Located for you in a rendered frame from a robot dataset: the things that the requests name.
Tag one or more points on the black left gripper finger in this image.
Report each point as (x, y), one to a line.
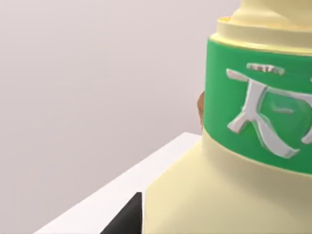
(130, 217)

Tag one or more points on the cream trophy with green band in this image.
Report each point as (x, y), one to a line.
(234, 151)

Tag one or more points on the brown bread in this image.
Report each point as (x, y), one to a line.
(201, 107)

